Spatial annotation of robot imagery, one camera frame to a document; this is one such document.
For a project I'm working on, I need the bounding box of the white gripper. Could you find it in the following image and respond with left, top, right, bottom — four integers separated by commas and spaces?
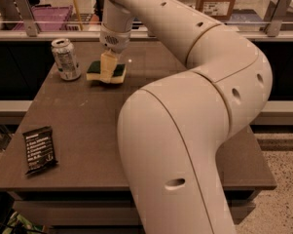
99, 24, 130, 83

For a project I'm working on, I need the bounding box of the green and yellow sponge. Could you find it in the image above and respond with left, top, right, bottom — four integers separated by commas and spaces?
86, 60, 126, 84

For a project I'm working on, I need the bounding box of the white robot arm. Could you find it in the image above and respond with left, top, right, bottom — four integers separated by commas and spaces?
101, 0, 273, 234

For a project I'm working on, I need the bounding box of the silver 7up soda can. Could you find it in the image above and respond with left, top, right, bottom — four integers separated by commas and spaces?
52, 38, 81, 81

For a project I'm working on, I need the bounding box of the purple plastic crate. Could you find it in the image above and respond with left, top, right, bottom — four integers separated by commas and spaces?
12, 5, 74, 32

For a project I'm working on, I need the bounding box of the black snack bar packet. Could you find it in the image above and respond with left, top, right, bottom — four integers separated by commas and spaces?
22, 126, 57, 175

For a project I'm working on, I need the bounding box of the cardboard box with label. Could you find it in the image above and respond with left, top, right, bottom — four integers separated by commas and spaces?
195, 0, 241, 21

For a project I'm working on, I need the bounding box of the yellow broom handle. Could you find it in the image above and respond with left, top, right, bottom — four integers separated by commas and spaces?
73, 0, 84, 31

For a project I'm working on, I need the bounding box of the left metal railing post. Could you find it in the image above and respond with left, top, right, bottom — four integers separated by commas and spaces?
15, 0, 39, 37

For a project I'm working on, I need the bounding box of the metal railing post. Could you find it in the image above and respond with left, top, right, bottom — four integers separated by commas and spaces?
265, 0, 292, 37
15, 0, 39, 37

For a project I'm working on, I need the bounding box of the right metal railing post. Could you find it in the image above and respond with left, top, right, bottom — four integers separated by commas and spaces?
265, 0, 292, 37

